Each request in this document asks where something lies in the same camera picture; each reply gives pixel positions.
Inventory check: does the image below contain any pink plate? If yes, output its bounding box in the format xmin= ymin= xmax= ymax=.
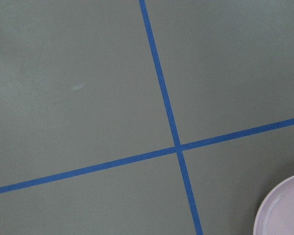
xmin=253 ymin=176 xmax=294 ymax=235

